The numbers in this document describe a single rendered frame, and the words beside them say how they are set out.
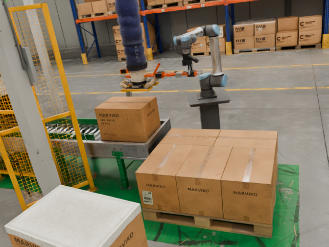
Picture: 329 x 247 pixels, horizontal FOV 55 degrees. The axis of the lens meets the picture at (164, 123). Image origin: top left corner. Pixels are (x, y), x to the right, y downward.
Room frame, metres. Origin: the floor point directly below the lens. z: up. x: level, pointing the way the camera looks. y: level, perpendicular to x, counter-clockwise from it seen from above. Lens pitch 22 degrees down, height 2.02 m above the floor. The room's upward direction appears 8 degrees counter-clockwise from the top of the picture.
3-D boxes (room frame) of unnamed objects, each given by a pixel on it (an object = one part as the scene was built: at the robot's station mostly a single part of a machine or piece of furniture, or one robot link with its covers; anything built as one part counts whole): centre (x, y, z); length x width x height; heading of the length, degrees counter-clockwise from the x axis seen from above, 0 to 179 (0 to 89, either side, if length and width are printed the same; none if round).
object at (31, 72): (2.81, 1.13, 1.62); 0.20 x 0.05 x 0.30; 66
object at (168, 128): (3.33, 0.08, 0.48); 0.70 x 0.03 x 0.15; 156
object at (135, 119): (3.48, 0.40, 0.75); 0.60 x 0.40 x 0.40; 64
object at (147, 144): (3.33, 0.08, 0.58); 0.70 x 0.03 x 0.06; 156
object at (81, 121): (4.20, 1.36, 0.60); 1.60 x 0.10 x 0.09; 66
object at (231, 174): (2.78, -0.41, 0.34); 1.20 x 1.00 x 0.40; 66
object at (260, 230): (2.78, -0.41, 0.07); 1.20 x 1.00 x 0.14; 66
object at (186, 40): (3.18, -0.33, 1.56); 0.10 x 0.09 x 0.12; 147
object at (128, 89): (3.31, 0.24, 1.14); 0.34 x 0.10 x 0.05; 66
